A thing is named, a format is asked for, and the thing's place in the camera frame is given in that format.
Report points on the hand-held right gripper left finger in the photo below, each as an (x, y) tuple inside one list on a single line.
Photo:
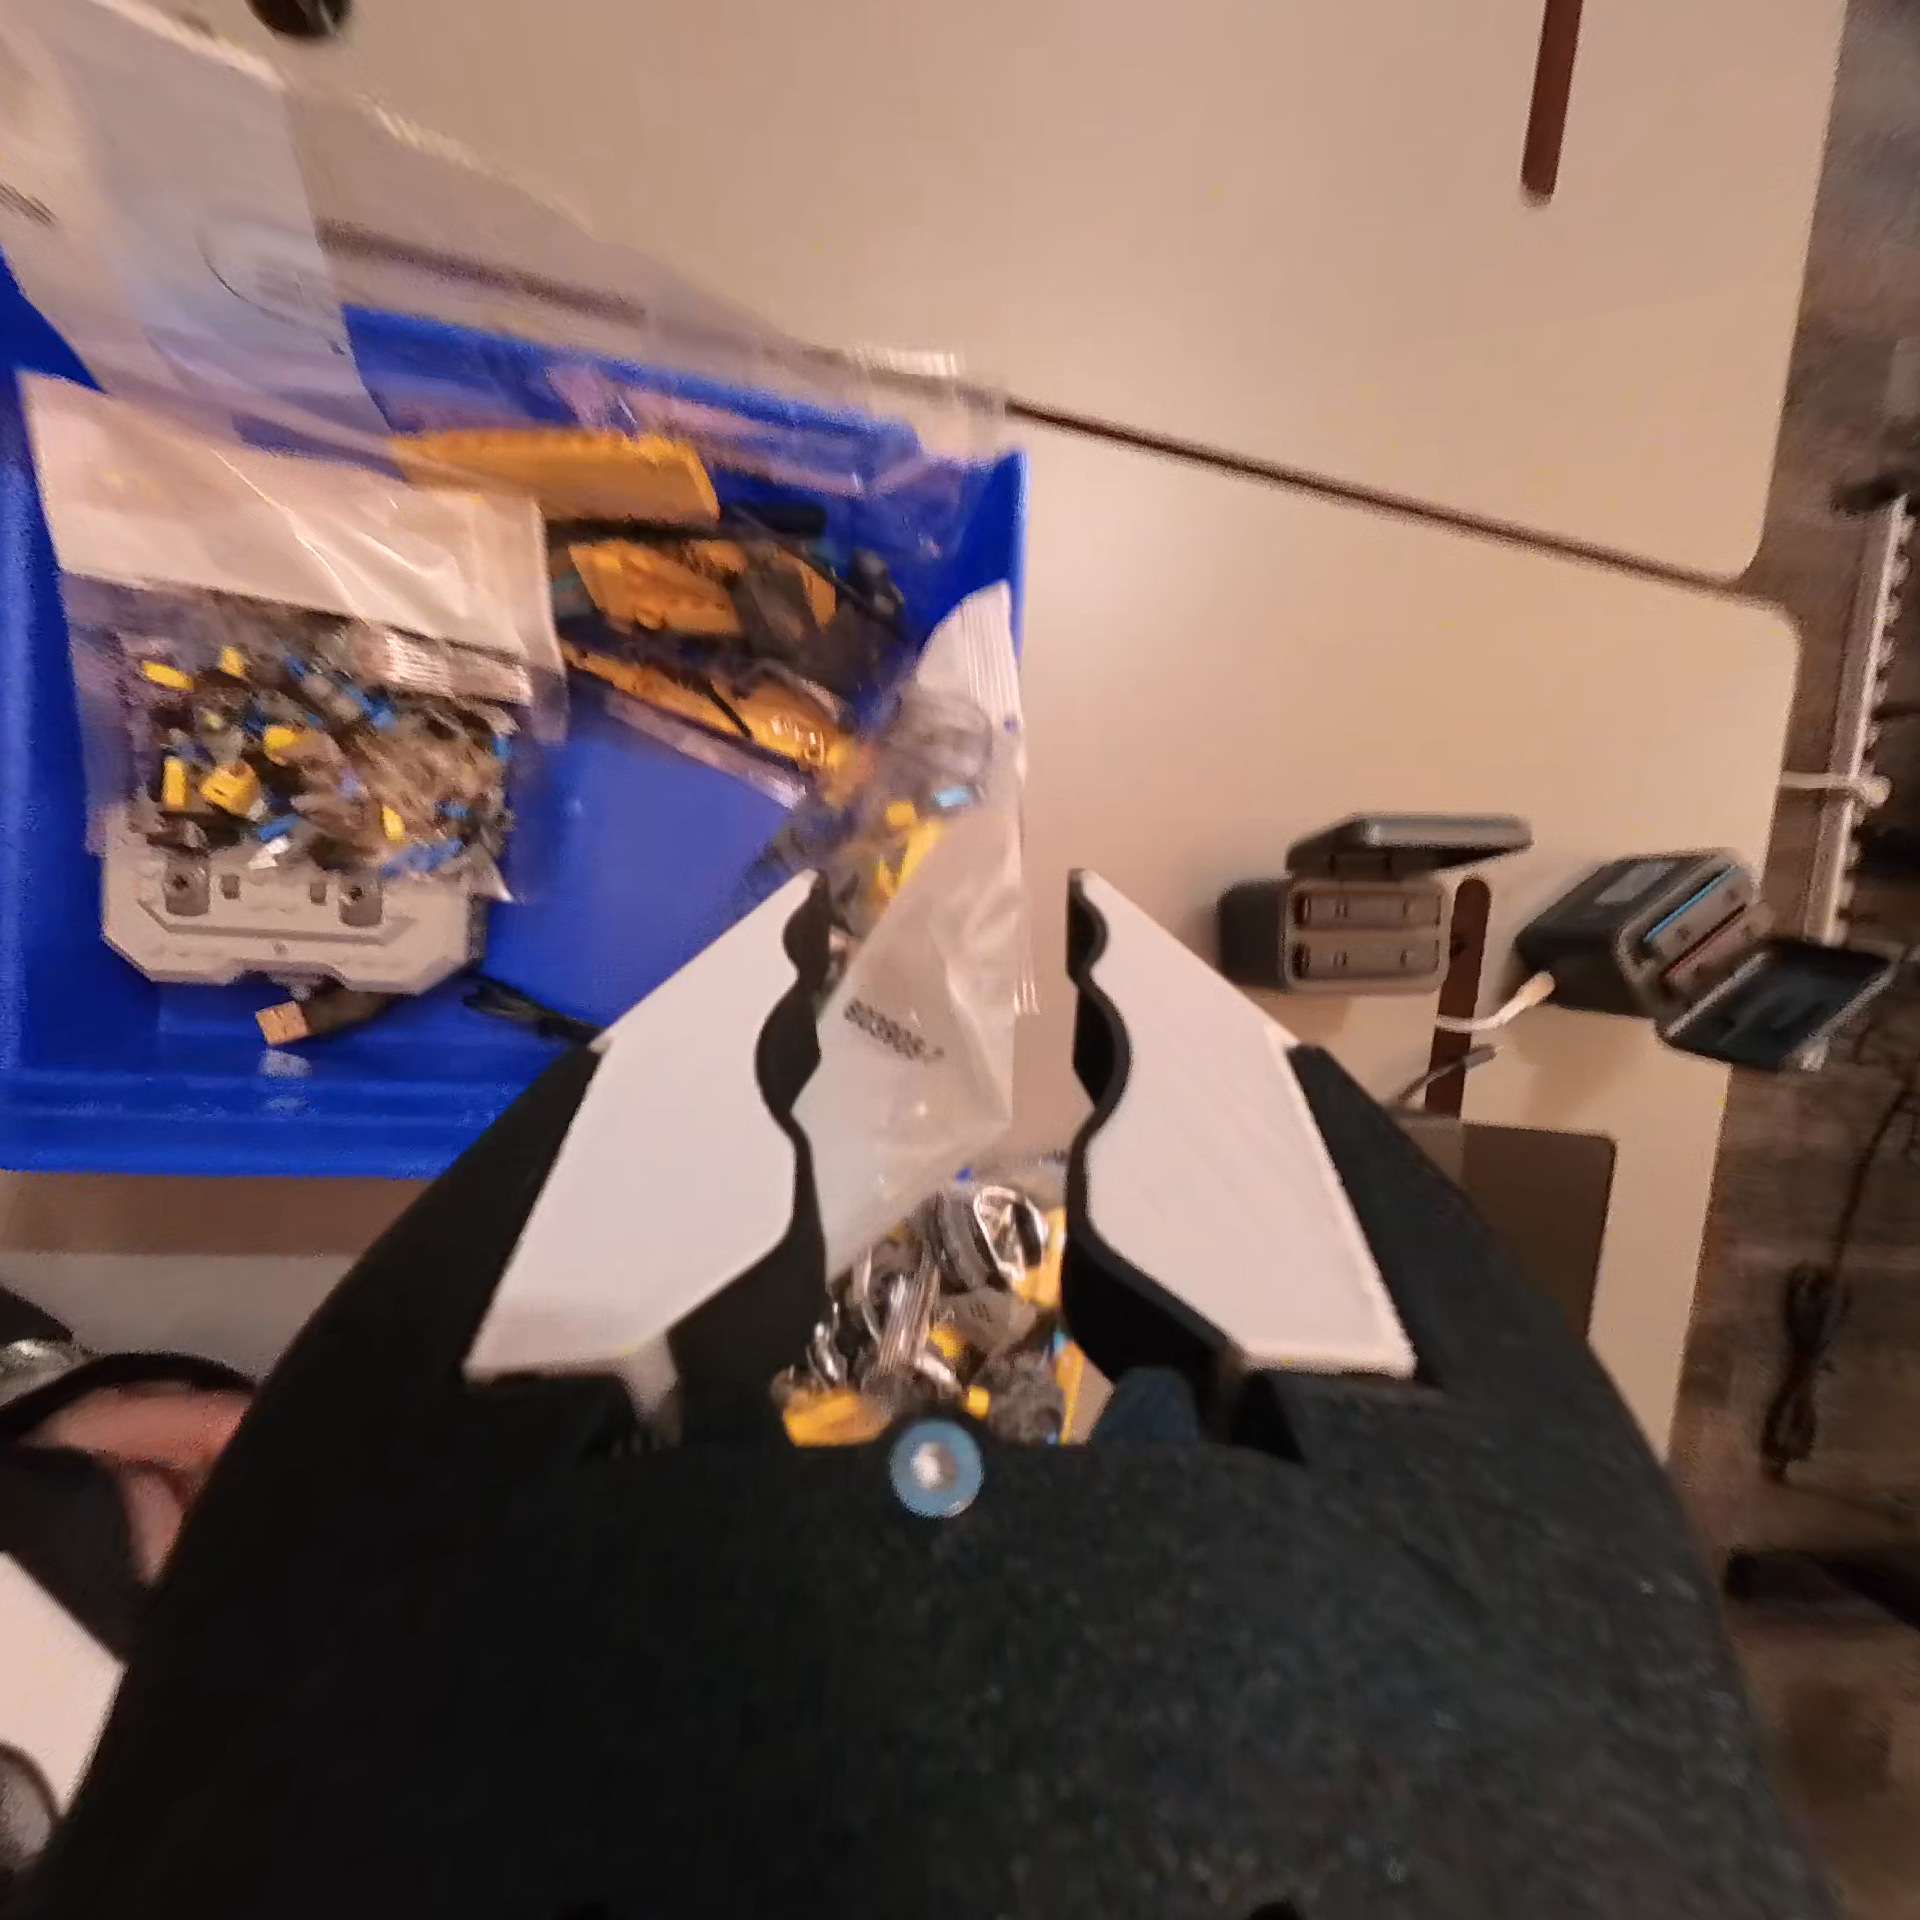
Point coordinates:
[(629, 1184)]

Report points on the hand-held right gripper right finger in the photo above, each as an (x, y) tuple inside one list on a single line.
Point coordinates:
[(1244, 1184)]

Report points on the blue plastic bin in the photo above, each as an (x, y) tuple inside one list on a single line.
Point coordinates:
[(629, 900)]

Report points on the clear bag of small parts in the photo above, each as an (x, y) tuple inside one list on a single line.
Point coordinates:
[(931, 1049)]

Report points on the person's left hand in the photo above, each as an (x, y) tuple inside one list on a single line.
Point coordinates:
[(150, 1434)]

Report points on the black charging case blue trim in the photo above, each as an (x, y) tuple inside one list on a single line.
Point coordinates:
[(1651, 921)]

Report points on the clear bag small yellow parts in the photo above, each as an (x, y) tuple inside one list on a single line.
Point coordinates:
[(300, 749)]

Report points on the yellow and black toy parts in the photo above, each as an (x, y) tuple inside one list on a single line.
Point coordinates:
[(704, 585)]

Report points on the large clear bag with paper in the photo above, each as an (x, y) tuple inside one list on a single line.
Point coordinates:
[(376, 283)]

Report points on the brown strip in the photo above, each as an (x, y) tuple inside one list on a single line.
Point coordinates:
[(1553, 89)]

